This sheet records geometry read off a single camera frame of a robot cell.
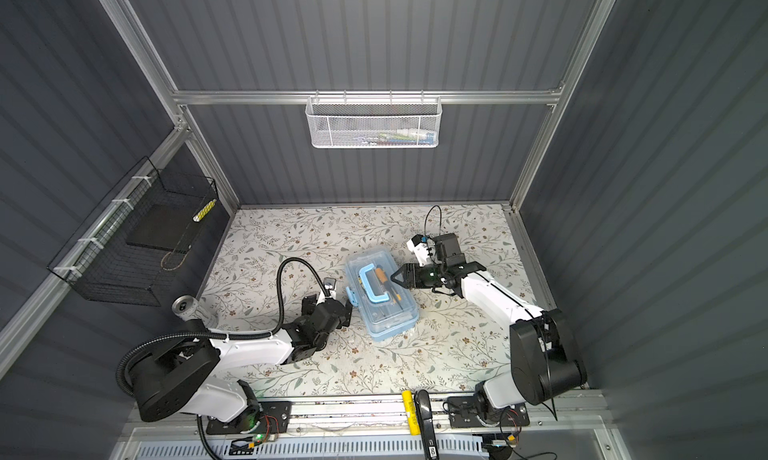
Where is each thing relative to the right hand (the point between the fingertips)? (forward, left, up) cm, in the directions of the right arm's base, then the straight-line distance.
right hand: (402, 280), depth 85 cm
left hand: (-2, +21, -7) cm, 22 cm away
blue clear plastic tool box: (-6, +5, -5) cm, 9 cm away
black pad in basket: (+7, +63, +16) cm, 65 cm away
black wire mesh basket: (-1, +66, +18) cm, 68 cm away
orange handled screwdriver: (+3, +6, -3) cm, 7 cm away
